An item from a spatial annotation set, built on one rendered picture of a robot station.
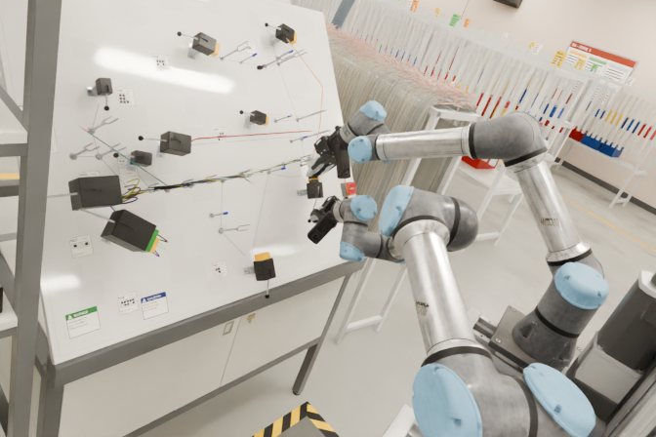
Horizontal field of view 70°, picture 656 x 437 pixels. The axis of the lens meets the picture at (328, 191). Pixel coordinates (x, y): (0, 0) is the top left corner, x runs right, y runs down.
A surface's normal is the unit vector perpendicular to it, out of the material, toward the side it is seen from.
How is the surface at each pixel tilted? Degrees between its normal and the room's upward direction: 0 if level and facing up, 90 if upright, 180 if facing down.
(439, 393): 92
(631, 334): 90
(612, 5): 90
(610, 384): 90
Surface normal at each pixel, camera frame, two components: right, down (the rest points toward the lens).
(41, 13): 0.68, 0.50
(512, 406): 0.33, -0.53
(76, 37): 0.73, -0.14
